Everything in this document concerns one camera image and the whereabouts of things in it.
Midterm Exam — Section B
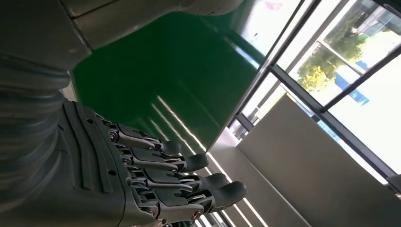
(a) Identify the green conveyor belt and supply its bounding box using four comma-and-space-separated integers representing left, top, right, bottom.
71, 0, 270, 159

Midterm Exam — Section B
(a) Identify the dark window frame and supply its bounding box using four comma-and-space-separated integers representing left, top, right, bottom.
228, 0, 401, 192

